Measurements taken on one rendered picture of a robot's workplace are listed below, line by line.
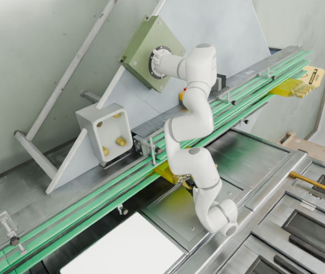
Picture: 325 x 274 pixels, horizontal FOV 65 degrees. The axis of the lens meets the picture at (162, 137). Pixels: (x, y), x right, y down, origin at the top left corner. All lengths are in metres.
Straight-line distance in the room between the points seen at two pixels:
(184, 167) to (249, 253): 0.54
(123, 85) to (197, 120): 0.55
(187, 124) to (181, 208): 0.57
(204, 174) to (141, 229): 0.51
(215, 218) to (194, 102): 0.42
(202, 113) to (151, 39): 0.52
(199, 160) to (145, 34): 0.64
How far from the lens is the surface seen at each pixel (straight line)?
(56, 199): 1.23
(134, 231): 1.23
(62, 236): 1.21
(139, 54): 1.17
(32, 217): 1.21
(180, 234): 1.20
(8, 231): 1.05
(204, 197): 0.89
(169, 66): 1.15
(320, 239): 1.34
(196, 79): 0.93
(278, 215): 1.36
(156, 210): 1.29
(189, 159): 0.80
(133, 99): 1.32
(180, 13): 1.45
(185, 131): 0.83
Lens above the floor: 1.76
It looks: 41 degrees down
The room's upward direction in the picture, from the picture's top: 117 degrees clockwise
